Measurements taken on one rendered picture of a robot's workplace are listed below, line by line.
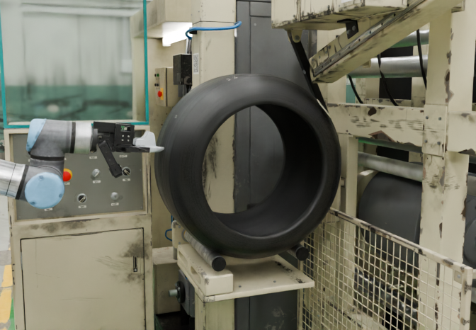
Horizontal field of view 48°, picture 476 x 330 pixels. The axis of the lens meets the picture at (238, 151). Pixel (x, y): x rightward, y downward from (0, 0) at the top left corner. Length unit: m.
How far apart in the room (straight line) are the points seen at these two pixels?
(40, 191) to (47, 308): 1.00
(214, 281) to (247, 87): 0.59
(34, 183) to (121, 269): 0.98
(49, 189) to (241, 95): 0.58
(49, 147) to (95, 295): 0.95
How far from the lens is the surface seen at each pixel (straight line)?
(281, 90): 1.58
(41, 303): 2.31
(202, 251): 1.71
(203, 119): 1.50
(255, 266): 1.89
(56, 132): 1.52
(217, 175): 1.95
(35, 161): 1.54
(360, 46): 1.70
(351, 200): 2.15
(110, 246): 2.25
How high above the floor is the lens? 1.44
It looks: 7 degrees down
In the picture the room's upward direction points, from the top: straight up
